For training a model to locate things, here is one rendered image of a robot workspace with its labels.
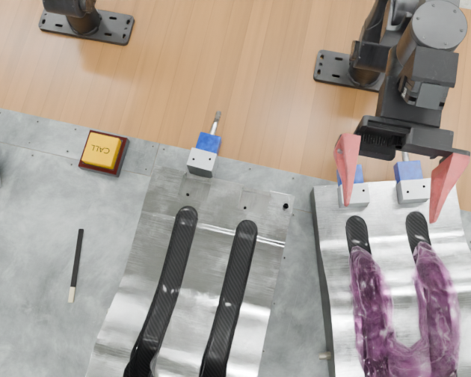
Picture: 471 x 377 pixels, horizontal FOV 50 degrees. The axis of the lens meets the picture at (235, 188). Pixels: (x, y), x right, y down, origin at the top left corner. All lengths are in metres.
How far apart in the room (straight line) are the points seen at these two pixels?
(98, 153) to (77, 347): 0.36
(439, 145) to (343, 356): 0.43
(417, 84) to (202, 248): 0.50
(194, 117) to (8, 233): 0.43
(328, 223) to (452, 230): 0.22
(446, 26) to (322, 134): 0.51
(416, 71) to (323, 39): 0.61
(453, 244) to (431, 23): 0.50
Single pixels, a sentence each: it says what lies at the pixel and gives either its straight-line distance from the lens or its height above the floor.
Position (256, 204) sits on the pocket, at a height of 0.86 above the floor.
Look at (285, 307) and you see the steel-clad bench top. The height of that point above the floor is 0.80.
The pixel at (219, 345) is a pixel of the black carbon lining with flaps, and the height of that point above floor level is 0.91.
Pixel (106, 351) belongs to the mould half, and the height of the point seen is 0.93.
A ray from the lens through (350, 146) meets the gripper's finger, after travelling 0.58.
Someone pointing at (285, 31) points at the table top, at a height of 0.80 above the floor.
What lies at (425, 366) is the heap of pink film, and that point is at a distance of 0.92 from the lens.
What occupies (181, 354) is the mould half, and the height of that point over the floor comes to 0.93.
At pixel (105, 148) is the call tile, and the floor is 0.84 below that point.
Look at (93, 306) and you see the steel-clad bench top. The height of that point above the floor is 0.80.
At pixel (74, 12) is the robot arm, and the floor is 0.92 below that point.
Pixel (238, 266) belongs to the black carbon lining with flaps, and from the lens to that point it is 0.89.
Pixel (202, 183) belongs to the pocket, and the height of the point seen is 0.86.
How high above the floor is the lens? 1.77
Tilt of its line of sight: 75 degrees down
